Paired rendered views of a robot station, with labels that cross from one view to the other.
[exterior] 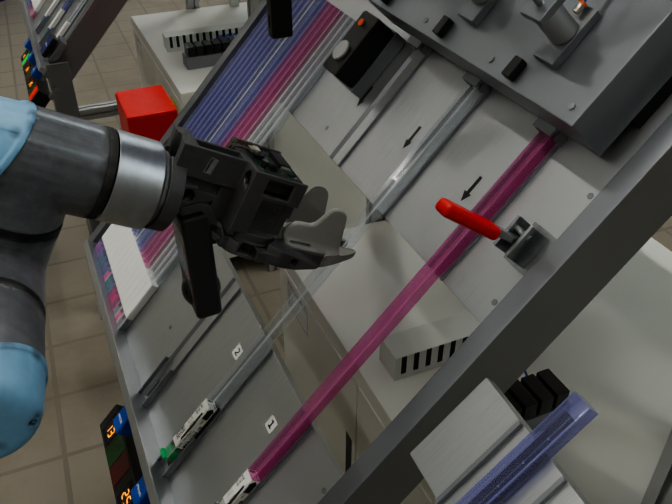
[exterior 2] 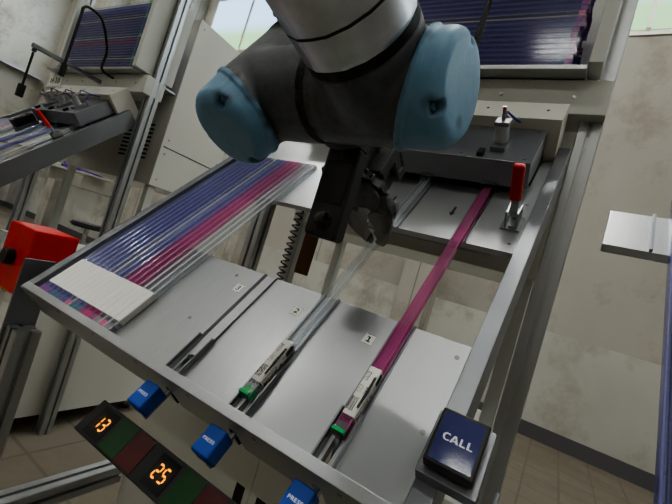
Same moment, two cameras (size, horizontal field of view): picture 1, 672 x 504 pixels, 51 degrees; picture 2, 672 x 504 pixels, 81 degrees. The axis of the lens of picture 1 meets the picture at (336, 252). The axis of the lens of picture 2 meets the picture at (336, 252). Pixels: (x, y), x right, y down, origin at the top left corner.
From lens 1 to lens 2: 63 cm
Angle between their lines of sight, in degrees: 51
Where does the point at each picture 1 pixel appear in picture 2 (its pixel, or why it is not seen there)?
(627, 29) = (528, 142)
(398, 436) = (506, 302)
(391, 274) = not seen: hidden behind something
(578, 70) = (516, 151)
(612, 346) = not seen: hidden behind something
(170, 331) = (191, 319)
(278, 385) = (359, 316)
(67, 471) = not seen: outside the picture
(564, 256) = (541, 217)
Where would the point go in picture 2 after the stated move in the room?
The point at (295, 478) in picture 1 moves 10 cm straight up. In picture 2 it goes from (421, 361) to (446, 274)
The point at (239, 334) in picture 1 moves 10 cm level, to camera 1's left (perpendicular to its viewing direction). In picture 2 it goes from (292, 301) to (224, 286)
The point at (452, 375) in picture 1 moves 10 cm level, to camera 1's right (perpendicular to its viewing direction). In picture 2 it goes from (519, 268) to (552, 284)
